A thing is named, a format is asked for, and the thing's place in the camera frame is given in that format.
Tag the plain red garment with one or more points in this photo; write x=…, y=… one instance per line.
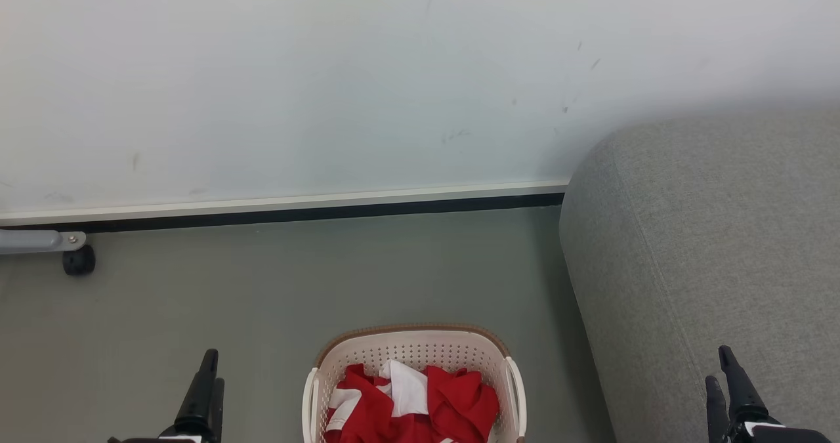
x=462, y=403

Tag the black caster wheel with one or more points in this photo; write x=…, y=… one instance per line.
x=79, y=261

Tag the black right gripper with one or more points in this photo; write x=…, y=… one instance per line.
x=781, y=435

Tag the grey fabric sofa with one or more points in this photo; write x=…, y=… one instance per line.
x=709, y=266

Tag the white and black skirting board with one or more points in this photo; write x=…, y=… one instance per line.
x=282, y=208

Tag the white perforated laundry basket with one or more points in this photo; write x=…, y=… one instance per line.
x=413, y=348

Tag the grey metal furniture leg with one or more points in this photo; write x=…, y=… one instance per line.
x=33, y=241

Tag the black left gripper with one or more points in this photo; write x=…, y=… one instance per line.
x=167, y=438

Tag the red white numbered jersey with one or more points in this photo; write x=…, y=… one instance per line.
x=371, y=410

